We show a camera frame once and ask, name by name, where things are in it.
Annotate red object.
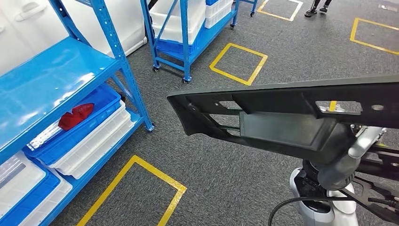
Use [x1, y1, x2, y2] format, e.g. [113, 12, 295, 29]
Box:
[58, 103, 95, 132]

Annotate yellow floor tape square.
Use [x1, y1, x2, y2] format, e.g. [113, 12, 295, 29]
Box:
[350, 17, 399, 56]

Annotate black plastic plate frame part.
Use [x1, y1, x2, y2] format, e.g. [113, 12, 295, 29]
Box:
[167, 74, 399, 182]

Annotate blue wheeled shelf rack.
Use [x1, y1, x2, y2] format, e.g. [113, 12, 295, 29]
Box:
[139, 0, 259, 84]

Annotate white car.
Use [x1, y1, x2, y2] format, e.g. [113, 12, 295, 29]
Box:
[0, 0, 149, 77]

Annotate blue metal shelf rack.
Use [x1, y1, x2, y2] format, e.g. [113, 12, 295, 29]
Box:
[0, 0, 156, 226]

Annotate silver metal parts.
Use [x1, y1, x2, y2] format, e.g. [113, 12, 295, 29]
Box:
[26, 120, 63, 151]

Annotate person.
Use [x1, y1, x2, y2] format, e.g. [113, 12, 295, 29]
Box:
[304, 0, 334, 18]

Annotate black camera cable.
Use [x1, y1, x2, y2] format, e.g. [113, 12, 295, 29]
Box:
[267, 195, 353, 226]

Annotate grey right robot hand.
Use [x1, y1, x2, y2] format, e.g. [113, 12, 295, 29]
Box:
[318, 126, 387, 191]

